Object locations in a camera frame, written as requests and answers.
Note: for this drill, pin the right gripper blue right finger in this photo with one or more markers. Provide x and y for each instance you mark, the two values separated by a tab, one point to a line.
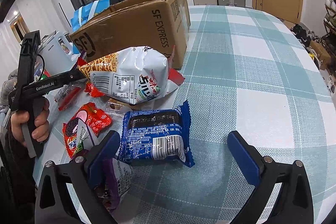
253	168

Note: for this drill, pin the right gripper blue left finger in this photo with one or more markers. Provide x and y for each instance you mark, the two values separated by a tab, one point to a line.
87	173

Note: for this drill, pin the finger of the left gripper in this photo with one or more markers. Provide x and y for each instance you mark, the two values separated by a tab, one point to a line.
72	76

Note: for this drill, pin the red white snack packet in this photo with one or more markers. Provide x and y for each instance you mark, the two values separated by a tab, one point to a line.
66	95

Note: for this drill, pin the purple candy bag front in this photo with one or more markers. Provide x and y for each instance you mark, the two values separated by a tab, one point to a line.
116	182

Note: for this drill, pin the red Oreo pack pink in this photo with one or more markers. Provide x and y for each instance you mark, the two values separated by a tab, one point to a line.
82	130

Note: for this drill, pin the white noodle snack bag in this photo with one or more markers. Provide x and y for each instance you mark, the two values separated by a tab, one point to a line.
134	75

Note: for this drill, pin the blue Oreo pack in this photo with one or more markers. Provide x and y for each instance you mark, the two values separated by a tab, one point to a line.
157	135

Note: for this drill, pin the person's left hand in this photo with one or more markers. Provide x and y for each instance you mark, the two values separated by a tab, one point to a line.
41	133

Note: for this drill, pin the red Oreo pack small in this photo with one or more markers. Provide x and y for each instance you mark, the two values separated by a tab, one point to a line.
92	90

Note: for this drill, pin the white electric kettle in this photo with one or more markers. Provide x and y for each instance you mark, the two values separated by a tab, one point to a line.
57	53

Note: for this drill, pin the cream nougat candy pack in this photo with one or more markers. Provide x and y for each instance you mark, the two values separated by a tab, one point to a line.
117	108

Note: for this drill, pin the blue Doraemon tote bag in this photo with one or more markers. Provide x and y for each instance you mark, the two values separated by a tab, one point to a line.
85	13

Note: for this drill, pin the teal checkered tablecloth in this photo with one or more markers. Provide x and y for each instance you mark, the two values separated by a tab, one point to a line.
245	71

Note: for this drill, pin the SF Express cardboard box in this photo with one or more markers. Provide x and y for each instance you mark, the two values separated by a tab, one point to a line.
160	24

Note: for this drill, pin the small cardboard box floor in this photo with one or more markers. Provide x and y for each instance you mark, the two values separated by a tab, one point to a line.
322	54

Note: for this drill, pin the shoe rack with shoes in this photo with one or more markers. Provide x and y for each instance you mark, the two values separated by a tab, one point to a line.
329	25

